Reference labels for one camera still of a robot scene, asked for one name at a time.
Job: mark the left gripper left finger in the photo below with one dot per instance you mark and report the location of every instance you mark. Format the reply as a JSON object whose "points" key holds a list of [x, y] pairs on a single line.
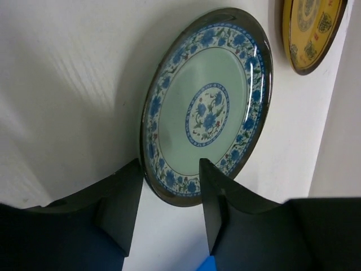
{"points": [[91, 229]]}

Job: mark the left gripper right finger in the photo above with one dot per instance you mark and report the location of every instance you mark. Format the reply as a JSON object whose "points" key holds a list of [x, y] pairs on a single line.
{"points": [[246, 231]]}

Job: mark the green floral plate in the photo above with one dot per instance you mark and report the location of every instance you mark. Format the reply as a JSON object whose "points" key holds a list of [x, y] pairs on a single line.
{"points": [[209, 98]]}

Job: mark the yellow patterned plate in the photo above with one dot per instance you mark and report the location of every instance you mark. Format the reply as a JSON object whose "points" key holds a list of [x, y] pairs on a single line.
{"points": [[308, 29]]}

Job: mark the blue plastic bin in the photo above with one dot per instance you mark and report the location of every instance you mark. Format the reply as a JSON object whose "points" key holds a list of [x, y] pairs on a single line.
{"points": [[209, 264]]}

